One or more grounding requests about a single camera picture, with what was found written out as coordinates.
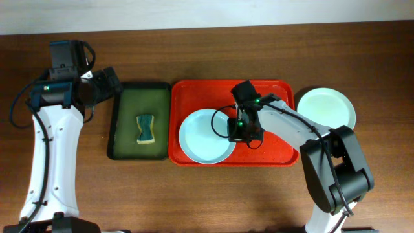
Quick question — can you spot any light blue plate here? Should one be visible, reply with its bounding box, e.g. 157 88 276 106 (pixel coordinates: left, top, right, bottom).
179 109 236 165

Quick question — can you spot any green yellow sponge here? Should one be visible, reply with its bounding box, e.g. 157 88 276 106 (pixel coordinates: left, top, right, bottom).
136 115 155 144

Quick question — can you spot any pale green plate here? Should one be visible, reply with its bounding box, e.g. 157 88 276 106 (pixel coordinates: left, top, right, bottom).
296 87 356 129

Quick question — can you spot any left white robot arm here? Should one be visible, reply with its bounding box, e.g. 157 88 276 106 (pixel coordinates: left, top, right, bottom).
3 40 123 232

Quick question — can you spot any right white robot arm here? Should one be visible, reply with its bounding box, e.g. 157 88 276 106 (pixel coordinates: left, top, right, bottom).
226 81 375 232

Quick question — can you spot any dark green tray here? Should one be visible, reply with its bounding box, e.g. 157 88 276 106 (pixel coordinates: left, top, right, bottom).
107 82 171 160

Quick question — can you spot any red plastic tray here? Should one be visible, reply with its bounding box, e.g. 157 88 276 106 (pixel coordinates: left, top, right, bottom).
168 80 299 167

